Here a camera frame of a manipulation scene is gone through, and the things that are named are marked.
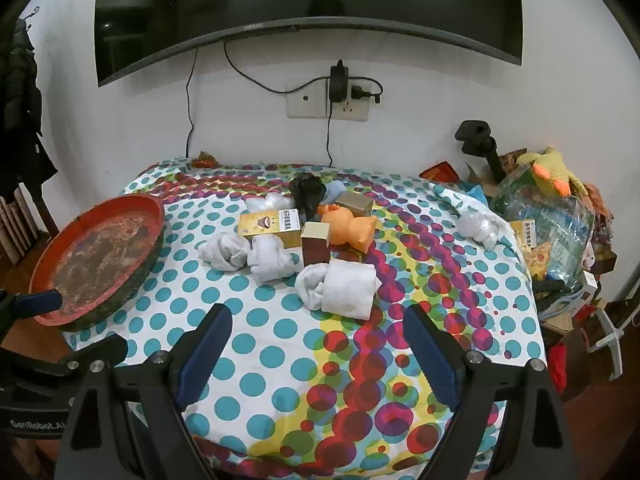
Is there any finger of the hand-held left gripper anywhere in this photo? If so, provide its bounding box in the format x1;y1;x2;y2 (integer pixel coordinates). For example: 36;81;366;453
0;287;65;331
0;334;129;391

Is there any orange rubber toy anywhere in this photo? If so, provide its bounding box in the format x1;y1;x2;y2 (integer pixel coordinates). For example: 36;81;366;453
317;203;379;252

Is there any black plug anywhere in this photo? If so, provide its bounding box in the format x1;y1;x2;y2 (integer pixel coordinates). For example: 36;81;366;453
350;85;385;106

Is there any crumpled white sock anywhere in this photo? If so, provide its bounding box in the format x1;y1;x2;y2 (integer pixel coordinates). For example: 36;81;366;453
457;210;501;250

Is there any yellow plush toy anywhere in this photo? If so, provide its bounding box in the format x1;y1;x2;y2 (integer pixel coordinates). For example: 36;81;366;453
516;146;591;198

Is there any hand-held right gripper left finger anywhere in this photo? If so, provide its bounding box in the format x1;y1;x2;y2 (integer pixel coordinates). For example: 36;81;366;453
55;302;236;480

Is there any small yellow box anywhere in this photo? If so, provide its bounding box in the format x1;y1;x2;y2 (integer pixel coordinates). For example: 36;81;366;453
510;220;538;251

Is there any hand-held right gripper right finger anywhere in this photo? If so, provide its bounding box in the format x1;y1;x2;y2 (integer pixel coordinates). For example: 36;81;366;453
401;304;581;480

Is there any black hanging cable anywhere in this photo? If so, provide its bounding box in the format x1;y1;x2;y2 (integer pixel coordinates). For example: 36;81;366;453
185;45;198;158

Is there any black jacket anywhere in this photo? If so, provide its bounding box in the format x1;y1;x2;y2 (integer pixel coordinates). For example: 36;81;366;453
0;7;60;191

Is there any black camera stand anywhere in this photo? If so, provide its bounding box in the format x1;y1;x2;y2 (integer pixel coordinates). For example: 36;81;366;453
454;120;501;183

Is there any yellow medicine box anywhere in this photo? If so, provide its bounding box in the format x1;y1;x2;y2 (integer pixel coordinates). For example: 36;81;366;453
238;208;302;249

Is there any black power adapter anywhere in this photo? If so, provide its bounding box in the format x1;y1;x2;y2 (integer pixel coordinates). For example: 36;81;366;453
328;60;349;103

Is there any polka dot tablecloth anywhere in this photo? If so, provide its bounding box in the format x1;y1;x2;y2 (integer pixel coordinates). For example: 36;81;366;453
60;157;548;473

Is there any white plastic stand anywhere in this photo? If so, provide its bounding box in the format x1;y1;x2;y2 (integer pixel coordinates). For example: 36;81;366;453
580;305;626;381

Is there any wooden chair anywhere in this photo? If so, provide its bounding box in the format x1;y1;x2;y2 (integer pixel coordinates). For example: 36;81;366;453
0;182;56;266

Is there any red and gold box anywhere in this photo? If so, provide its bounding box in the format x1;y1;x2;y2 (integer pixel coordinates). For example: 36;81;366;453
300;221;332;265

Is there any red round tray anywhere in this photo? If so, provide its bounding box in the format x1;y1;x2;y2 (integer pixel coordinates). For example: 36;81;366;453
28;194;167;332

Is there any red packet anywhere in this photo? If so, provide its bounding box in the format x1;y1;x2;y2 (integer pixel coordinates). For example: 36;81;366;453
420;161;461;183

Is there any clear plastic bag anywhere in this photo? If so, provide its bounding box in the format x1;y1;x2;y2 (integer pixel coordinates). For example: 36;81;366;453
490;167;596;281

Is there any white wall socket plate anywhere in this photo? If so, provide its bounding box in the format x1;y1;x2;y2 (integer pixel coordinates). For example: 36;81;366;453
286;78;373;123

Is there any black television cable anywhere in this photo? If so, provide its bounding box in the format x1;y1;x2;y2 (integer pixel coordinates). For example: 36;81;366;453
223;40;333;95

